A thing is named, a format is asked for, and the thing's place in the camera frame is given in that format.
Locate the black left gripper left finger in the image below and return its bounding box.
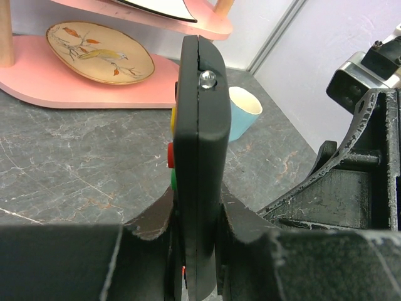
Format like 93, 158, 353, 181
1, 189, 182, 300

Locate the white square plate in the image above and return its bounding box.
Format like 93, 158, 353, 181
115, 0, 197, 23

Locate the light blue mug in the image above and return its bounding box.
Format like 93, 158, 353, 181
229, 87, 263, 142

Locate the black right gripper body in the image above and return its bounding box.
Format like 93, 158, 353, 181
258, 88, 400, 231

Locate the black remote control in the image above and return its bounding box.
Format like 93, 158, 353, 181
173, 35, 231, 300

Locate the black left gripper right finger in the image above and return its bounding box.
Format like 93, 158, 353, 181
216, 186, 400, 300

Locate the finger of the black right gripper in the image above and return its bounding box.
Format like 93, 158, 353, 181
308, 140, 337, 179

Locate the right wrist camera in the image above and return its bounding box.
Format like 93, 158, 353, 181
326, 25, 400, 114

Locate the pink three-tier shelf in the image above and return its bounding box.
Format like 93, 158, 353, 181
1, 1, 232, 109

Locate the beige bird-painted bowl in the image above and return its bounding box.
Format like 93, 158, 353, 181
46, 21, 155, 85

